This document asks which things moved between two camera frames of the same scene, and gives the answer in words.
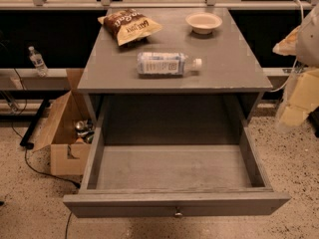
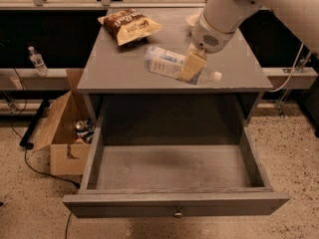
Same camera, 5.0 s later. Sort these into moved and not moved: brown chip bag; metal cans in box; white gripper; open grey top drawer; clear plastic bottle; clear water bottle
Moved: clear plastic bottle; white gripper
Not moved: brown chip bag; metal cans in box; open grey top drawer; clear water bottle
